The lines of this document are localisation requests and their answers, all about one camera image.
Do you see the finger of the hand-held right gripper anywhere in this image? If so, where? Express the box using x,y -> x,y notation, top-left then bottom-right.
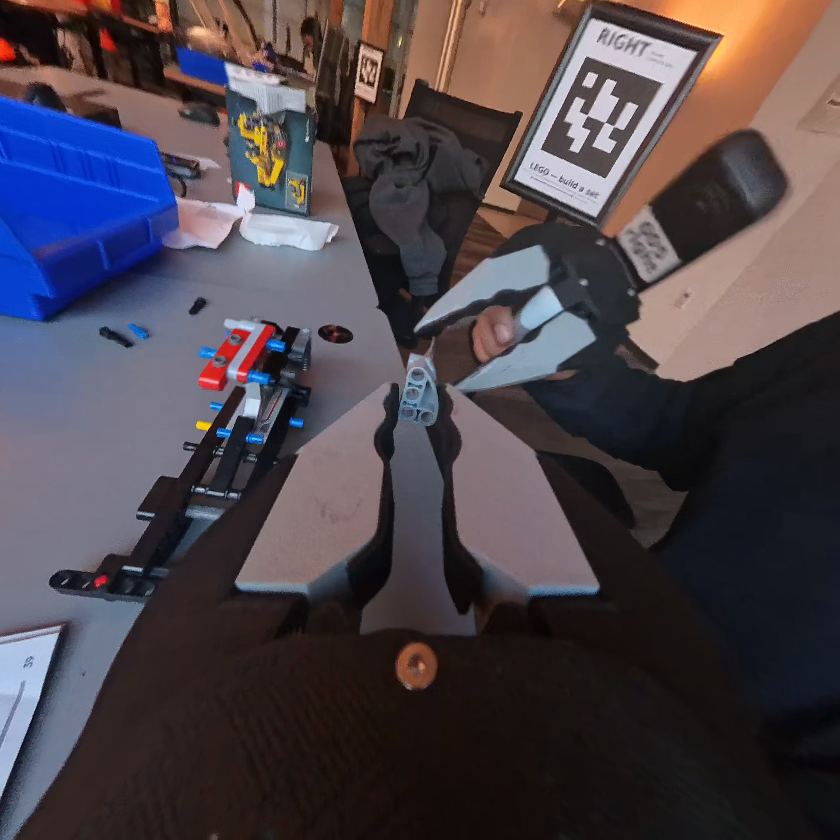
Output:
451,286 -> 599,395
412,245 -> 567,340

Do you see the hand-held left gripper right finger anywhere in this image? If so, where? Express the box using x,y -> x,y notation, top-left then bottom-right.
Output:
428,384 -> 601,616

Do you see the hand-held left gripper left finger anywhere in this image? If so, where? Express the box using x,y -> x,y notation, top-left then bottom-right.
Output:
235,382 -> 401,614

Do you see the grey lego beam piece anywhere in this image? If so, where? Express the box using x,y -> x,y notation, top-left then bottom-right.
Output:
397,353 -> 438,427

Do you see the partly built lego model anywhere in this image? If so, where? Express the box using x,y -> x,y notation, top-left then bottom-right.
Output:
49,317 -> 313,601

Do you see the person's right forearm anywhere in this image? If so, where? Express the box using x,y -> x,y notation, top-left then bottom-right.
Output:
524,315 -> 840,494

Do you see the lego box with yellow vehicle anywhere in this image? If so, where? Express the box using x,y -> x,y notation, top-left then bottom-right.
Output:
224,62 -> 318,218

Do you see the person's right hand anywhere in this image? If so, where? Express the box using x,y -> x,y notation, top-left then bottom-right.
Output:
471,306 -> 527,364

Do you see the grey hooded jacket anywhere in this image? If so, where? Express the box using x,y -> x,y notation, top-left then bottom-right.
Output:
353,117 -> 488,298

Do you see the black chair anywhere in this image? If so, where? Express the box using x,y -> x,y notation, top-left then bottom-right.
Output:
341,79 -> 524,350

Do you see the white instruction booklet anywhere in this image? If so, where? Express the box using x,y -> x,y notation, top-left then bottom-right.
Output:
0,623 -> 67,799

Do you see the blue box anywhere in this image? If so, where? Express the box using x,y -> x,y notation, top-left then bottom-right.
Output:
175,46 -> 231,87

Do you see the blue plastic bin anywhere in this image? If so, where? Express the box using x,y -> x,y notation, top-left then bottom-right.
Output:
0,95 -> 180,322

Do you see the black and white wall tag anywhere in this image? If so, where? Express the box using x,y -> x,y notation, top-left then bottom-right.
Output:
353,42 -> 386,105

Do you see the black cable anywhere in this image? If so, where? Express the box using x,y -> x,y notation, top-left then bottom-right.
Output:
160,151 -> 221,198

